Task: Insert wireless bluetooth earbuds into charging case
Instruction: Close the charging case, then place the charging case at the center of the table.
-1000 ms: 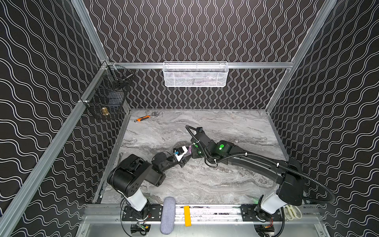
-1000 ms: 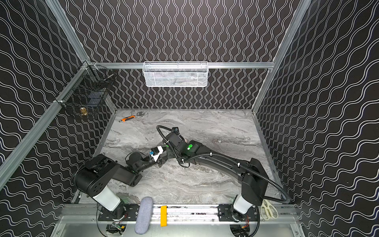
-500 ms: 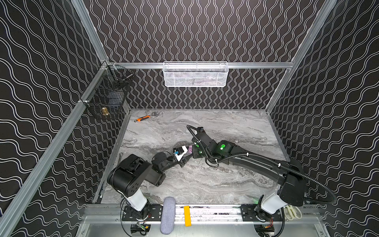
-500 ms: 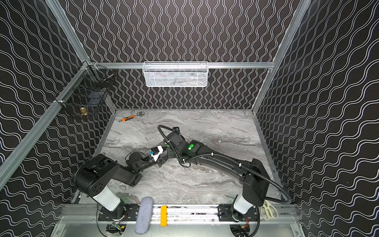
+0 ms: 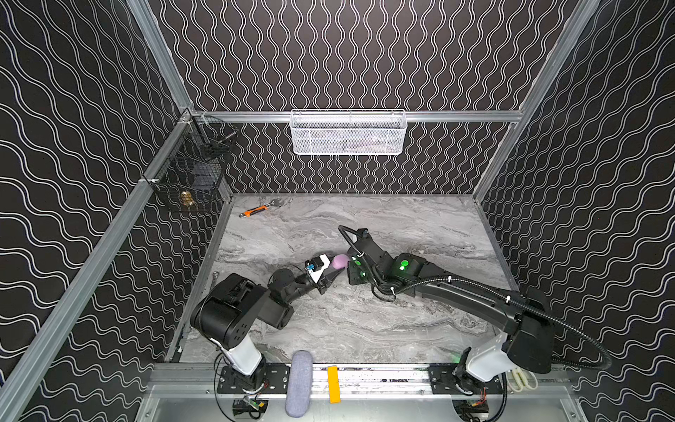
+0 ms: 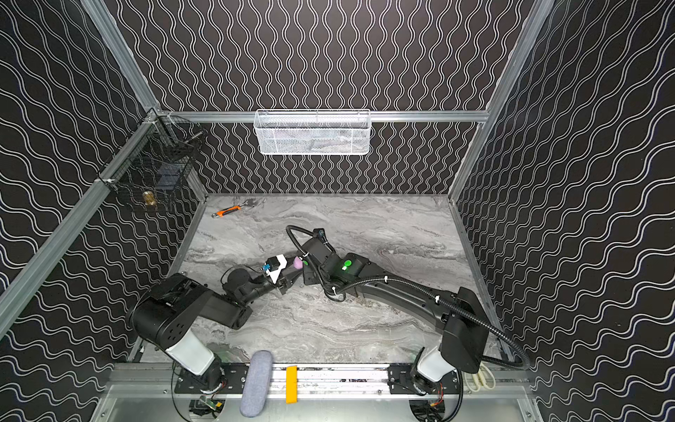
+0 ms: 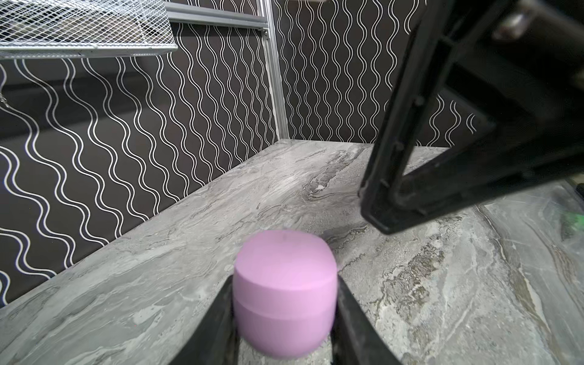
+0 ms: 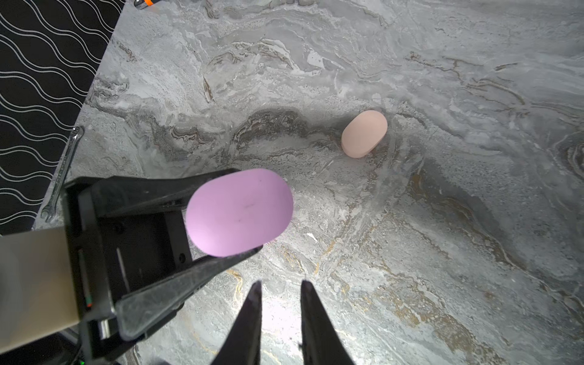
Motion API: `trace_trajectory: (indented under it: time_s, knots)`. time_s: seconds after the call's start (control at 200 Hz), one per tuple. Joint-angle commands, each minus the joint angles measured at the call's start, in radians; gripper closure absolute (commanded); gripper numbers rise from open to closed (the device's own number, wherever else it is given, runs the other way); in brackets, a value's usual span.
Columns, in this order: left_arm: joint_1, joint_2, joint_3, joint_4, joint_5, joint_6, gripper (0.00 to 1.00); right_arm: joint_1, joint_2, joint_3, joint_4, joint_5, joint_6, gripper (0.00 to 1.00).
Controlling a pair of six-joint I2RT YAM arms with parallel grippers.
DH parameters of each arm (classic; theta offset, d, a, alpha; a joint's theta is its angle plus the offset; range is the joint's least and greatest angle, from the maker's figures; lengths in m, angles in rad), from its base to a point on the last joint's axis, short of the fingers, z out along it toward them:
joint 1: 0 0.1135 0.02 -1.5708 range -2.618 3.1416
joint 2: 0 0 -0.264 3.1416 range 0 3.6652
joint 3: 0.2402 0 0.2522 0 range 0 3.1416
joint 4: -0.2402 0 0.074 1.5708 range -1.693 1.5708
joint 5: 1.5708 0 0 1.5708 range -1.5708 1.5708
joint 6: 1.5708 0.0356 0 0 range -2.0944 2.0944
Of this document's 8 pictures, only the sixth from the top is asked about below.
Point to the yellow tape strip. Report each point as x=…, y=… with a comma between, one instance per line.
x=292, y=385

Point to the black wire wall basket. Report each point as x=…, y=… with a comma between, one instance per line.
x=162, y=166

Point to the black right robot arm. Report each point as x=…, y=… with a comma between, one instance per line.
x=458, y=317

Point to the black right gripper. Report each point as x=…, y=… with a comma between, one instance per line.
x=309, y=268

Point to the grey foam roller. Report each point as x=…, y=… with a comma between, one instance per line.
x=257, y=384

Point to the adjustable wrench orange handle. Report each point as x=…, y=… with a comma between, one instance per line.
x=239, y=207

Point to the brass fitting in basket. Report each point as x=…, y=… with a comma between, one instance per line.
x=149, y=199

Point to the white handled scissors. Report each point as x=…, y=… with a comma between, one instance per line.
x=484, y=379

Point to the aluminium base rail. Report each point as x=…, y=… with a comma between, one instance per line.
x=314, y=381

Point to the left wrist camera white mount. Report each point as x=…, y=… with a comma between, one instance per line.
x=273, y=268

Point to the white mesh wall basket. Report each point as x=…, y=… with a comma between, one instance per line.
x=309, y=138

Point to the aluminium left side rail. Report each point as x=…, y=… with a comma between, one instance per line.
x=34, y=274

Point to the aluminium corner post right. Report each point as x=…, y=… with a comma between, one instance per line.
x=523, y=47

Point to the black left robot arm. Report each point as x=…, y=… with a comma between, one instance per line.
x=164, y=316

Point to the aluminium corner post left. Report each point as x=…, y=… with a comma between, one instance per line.
x=116, y=44

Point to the aluminium corner post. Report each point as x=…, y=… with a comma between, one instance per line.
x=523, y=47
x=116, y=44

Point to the aluminium horizontal back rail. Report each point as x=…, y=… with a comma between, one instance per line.
x=285, y=116

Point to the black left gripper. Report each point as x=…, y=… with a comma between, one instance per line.
x=287, y=281

